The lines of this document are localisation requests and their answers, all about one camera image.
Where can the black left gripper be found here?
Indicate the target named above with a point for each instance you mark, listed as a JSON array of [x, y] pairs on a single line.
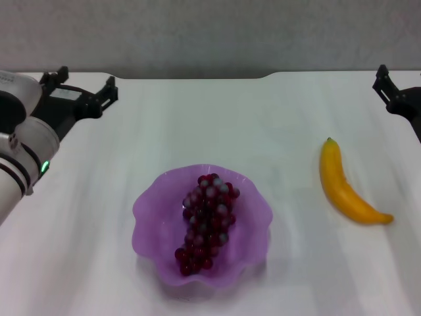
[[65, 105]]

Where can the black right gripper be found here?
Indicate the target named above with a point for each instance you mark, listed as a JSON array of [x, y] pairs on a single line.
[[411, 105]]

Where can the yellow banana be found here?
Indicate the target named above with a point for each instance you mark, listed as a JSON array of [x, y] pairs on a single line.
[[335, 184]]

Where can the dark red grape bunch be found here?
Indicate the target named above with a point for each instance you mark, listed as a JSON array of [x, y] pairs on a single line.
[[207, 217]]

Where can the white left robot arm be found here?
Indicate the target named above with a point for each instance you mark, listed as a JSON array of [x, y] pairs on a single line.
[[33, 141]]

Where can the purple wavy-rimmed plastic plate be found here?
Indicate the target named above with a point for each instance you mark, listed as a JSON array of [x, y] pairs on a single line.
[[250, 214]]

